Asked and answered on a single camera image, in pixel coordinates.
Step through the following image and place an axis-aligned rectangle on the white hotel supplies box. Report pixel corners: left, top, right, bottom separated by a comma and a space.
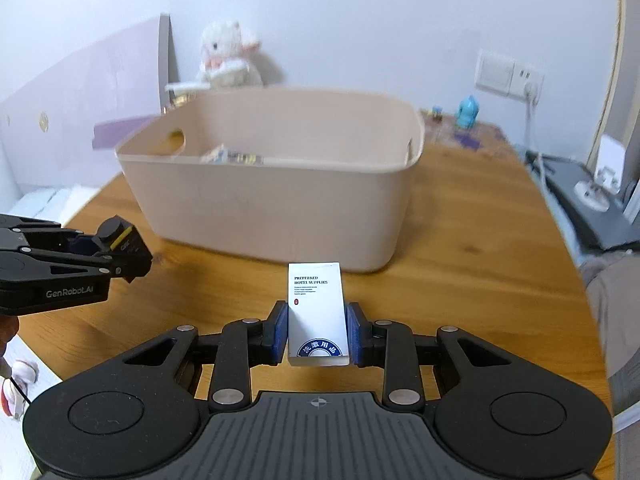
288, 262, 350, 366

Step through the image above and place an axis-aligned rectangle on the blue cartoon tissue pack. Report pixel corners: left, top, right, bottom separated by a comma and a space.
200, 144, 229, 164

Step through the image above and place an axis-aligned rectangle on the small black box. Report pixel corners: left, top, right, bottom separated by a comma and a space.
92, 216, 153, 283

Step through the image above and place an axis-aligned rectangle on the long starry cartoon box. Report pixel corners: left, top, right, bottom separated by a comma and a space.
228, 152, 264, 165

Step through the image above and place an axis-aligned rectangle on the pink purple headboard panel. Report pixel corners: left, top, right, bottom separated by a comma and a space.
1, 14, 170, 193

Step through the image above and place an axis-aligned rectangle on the beige plastic storage bin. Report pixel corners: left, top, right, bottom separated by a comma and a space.
116, 87, 424, 272

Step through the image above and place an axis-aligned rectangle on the grey cloth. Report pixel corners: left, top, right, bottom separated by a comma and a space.
579, 252, 640, 414

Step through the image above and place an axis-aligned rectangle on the tiny mushroom figurine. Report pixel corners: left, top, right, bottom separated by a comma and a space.
431, 106, 442, 122

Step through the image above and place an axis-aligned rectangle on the blue cartoon figurine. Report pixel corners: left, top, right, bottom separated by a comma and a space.
456, 96, 480, 130

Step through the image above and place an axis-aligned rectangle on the grey laptop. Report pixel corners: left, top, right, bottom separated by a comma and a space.
525, 142, 639, 252

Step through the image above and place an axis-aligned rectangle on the white plush lamb toy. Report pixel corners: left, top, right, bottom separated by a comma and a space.
196, 21, 262, 89

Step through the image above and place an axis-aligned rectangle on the white phone stand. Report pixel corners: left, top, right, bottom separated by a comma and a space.
574, 134, 626, 212

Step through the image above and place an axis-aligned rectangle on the white shelf unit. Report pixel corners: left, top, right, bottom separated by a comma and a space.
588, 0, 639, 183

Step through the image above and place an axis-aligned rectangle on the white power cable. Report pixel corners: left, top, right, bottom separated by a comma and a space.
522, 83, 549, 187

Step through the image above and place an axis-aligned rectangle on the white wall switch socket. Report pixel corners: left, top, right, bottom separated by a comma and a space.
475, 51, 544, 103

